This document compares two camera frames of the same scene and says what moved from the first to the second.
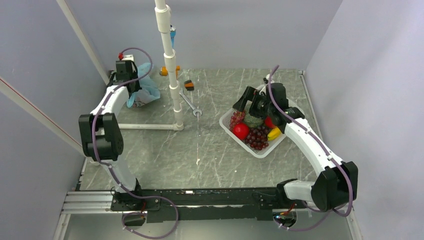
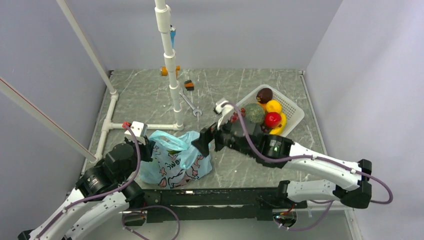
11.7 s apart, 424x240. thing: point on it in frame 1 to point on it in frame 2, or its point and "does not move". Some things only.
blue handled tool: (172, 34) does not move
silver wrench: (196, 110) does not move
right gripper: (251, 95) to (206, 135)
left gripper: (137, 86) to (148, 148)
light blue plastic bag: (149, 90) to (175, 161)
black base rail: (195, 204) does not move
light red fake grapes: (237, 117) does not move
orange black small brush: (189, 85) does not move
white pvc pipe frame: (164, 23) does not move
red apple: (269, 123) does not move
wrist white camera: (128, 57) to (140, 129)
